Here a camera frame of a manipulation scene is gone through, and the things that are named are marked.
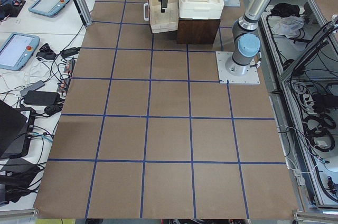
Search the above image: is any light wooden drawer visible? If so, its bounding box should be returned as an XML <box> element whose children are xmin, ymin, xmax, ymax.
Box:
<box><xmin>148</xmin><ymin>0</ymin><xmax>179</xmax><ymax>34</ymax></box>

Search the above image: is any white plastic crate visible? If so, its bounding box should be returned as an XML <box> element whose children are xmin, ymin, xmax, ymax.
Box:
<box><xmin>178</xmin><ymin>0</ymin><xmax>224</xmax><ymax>20</ymax></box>

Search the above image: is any dark brown wooden cabinet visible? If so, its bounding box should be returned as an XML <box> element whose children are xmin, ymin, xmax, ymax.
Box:
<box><xmin>176</xmin><ymin>18</ymin><xmax>221</xmax><ymax>44</ymax></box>

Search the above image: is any blue teach pendant far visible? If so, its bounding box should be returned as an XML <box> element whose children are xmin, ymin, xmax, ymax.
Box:
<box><xmin>28</xmin><ymin>0</ymin><xmax>71</xmax><ymax>17</ymax></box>

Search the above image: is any blue teach pendant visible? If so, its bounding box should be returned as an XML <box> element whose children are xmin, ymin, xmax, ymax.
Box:
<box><xmin>28</xmin><ymin>0</ymin><xmax>71</xmax><ymax>17</ymax></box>
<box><xmin>1</xmin><ymin>32</ymin><xmax>40</xmax><ymax>71</ymax></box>

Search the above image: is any white crumpled cloth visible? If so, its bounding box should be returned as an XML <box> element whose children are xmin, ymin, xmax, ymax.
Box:
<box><xmin>271</xmin><ymin>16</ymin><xmax>305</xmax><ymax>38</ymax></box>

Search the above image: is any blue teach pendant near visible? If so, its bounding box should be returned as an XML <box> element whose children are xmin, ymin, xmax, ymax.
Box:
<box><xmin>1</xmin><ymin>32</ymin><xmax>40</xmax><ymax>71</ymax></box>

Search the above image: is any black power adapter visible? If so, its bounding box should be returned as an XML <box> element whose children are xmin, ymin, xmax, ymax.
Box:
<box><xmin>23</xmin><ymin>91</ymin><xmax>60</xmax><ymax>106</ymax></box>

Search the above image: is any black laptop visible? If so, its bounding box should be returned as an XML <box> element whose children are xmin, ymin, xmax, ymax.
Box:
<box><xmin>1</xmin><ymin>101</ymin><xmax>36</xmax><ymax>160</ymax></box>

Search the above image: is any white drawer handle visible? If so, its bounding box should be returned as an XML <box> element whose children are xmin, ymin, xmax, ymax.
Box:
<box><xmin>143</xmin><ymin>3</ymin><xmax>149</xmax><ymax>21</ymax></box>

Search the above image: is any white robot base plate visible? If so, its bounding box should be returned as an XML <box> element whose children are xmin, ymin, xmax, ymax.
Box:
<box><xmin>215</xmin><ymin>51</ymin><xmax>260</xmax><ymax>85</ymax></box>

